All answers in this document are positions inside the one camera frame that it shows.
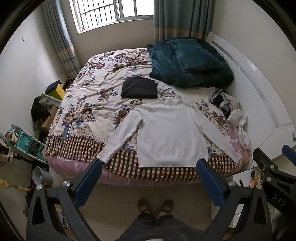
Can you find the black folded garment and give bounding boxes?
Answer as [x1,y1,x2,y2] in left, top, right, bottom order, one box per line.
[121,77,159,100]

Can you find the teal plush blanket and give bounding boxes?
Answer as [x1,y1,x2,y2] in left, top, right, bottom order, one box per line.
[147,37,234,88]

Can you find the grey-green curtain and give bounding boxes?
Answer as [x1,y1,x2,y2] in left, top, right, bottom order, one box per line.
[153,0,214,42]
[43,0,80,80]

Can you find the floral bedspread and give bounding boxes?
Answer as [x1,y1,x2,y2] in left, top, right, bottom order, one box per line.
[44,47,250,183]

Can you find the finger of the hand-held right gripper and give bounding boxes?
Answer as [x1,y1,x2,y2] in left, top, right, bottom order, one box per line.
[282,144,296,167]
[253,148,279,180]

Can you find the white headboard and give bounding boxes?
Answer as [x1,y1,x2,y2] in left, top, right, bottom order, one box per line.
[206,31,296,160]

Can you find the person's right brown slipper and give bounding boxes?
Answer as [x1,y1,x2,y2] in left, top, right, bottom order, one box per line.
[158,199,174,216]

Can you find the smartphone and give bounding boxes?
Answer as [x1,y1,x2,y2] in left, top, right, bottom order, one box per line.
[61,124,73,140]

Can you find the dark clothes pile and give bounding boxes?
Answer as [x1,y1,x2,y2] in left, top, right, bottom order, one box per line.
[31,96,51,130]

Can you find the person's dark trouser legs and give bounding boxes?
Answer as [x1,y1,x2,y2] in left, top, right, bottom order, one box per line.
[118,212,206,241]

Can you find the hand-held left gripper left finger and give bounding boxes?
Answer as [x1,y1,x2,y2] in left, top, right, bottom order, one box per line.
[25,159,103,241]

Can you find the person's brown slipper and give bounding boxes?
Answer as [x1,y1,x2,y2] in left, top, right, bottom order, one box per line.
[137,199,152,215]
[158,199,174,216]

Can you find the beige crumpled garment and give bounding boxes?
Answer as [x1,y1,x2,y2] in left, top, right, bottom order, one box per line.
[221,93,241,116]

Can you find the dark striped garment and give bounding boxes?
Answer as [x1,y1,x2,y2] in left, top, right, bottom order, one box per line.
[210,88,232,110]

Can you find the white crumpled cloth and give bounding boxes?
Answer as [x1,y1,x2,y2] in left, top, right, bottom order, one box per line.
[239,126,250,149]
[228,109,247,127]

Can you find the yellow box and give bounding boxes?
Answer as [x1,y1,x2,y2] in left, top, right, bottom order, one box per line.
[47,83,65,100]

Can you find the grey plastic cup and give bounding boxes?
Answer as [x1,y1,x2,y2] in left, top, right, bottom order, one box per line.
[31,166,54,188]

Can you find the white knit sweater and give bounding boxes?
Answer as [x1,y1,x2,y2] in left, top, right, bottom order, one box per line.
[96,96,242,168]

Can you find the cardboard box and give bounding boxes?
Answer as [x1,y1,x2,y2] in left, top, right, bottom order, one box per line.
[38,105,59,132]

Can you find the barred window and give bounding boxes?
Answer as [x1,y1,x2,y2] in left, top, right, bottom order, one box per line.
[69,0,154,34]

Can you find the teal storage rack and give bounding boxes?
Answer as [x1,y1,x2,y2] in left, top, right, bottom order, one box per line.
[7,125,47,163]

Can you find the black hat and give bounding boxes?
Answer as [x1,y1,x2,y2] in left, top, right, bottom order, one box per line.
[45,80,61,94]

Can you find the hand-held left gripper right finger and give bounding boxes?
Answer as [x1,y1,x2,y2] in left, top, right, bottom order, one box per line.
[196,158,272,241]

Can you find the person's left brown slipper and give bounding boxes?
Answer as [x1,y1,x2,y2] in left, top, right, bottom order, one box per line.
[137,199,152,215]

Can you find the pink plaid bed sheet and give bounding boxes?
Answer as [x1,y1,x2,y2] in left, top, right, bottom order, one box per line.
[47,130,250,186]

